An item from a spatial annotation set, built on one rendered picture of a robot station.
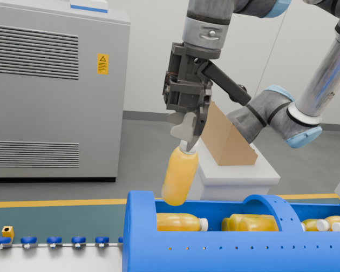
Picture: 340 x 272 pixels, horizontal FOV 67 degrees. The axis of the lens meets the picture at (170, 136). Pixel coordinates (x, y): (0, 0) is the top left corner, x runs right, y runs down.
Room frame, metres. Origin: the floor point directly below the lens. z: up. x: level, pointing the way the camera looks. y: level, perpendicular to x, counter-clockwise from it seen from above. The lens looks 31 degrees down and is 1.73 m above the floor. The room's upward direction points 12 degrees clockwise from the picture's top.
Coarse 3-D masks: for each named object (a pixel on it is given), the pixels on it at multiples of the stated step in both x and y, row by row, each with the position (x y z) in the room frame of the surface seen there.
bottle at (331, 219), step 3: (330, 216) 0.70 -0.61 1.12; (333, 216) 0.69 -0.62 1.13; (336, 216) 0.69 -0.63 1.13; (339, 216) 0.70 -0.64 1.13; (324, 219) 0.69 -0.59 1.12; (327, 219) 0.68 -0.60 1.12; (330, 219) 0.68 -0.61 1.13; (333, 219) 0.68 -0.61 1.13; (336, 219) 0.68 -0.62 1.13; (339, 219) 0.68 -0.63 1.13; (330, 222) 0.67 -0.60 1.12; (333, 222) 0.67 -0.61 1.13; (330, 225) 0.66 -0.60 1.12; (330, 228) 0.66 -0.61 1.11; (327, 231) 0.65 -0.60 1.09; (330, 231) 0.65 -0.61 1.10
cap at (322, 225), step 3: (318, 222) 0.68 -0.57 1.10; (321, 222) 0.67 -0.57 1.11; (324, 222) 0.66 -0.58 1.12; (327, 222) 0.67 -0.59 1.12; (318, 225) 0.67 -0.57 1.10; (321, 225) 0.66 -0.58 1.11; (324, 225) 0.65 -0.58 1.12; (327, 225) 0.66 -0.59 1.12; (318, 228) 0.66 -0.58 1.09; (321, 228) 0.66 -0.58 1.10; (324, 228) 0.65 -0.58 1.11; (327, 228) 0.65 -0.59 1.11; (321, 231) 0.65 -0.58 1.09; (324, 231) 0.65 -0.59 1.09
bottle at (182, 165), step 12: (180, 156) 0.47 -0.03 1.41; (192, 156) 0.47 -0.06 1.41; (168, 168) 0.48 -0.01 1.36; (180, 168) 0.46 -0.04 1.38; (192, 168) 0.46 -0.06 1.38; (168, 180) 0.47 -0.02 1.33; (180, 180) 0.46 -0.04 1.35; (192, 180) 0.48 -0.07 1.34; (168, 192) 0.47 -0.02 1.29; (180, 192) 0.47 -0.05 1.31; (180, 204) 0.48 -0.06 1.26
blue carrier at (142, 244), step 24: (144, 192) 0.53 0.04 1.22; (144, 216) 0.44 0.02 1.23; (216, 216) 0.66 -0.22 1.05; (288, 216) 0.54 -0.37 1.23; (312, 216) 0.75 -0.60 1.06; (144, 240) 0.39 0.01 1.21; (168, 240) 0.40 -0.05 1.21; (192, 240) 0.41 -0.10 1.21; (216, 240) 0.43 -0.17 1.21; (240, 240) 0.44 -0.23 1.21; (264, 240) 0.46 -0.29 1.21; (288, 240) 0.48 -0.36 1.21; (312, 240) 0.49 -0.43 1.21; (336, 240) 0.51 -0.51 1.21; (144, 264) 0.35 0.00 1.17; (168, 264) 0.36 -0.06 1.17; (192, 264) 0.38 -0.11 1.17; (216, 264) 0.39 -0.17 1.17; (240, 264) 0.40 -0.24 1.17; (264, 264) 0.42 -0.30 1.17; (288, 264) 0.43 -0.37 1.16; (312, 264) 0.45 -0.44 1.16; (336, 264) 0.47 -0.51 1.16
